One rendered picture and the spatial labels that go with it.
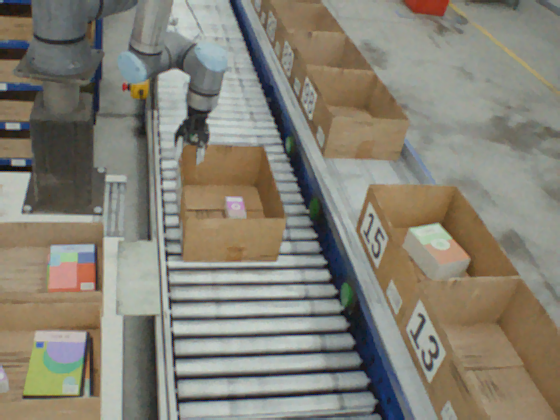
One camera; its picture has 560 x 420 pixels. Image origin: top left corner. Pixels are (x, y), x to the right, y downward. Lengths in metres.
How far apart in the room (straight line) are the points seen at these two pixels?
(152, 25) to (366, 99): 1.24
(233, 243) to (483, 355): 0.75
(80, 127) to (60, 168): 0.16
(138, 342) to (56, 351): 1.07
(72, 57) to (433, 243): 1.14
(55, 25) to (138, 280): 0.74
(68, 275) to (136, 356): 0.89
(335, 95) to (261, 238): 0.89
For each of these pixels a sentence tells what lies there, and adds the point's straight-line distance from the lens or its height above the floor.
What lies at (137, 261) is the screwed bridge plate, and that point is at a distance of 1.80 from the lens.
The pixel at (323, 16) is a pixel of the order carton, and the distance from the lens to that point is 3.17.
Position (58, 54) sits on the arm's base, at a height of 1.28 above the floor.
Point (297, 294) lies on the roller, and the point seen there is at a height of 0.74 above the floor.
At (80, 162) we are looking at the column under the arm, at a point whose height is 0.93.
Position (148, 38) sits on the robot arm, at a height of 1.40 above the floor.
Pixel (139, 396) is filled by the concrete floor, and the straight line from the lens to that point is 2.41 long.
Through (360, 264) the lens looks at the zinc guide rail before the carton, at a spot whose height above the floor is 0.89.
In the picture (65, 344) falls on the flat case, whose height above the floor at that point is 0.80.
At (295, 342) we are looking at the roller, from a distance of 1.65.
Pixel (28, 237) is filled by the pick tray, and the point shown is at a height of 0.79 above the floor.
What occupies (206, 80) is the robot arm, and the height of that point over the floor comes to 1.28.
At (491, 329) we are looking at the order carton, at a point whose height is 0.89.
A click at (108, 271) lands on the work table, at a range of 1.77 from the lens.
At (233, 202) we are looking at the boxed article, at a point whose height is 0.80.
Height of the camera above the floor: 1.99
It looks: 35 degrees down
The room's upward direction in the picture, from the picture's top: 9 degrees clockwise
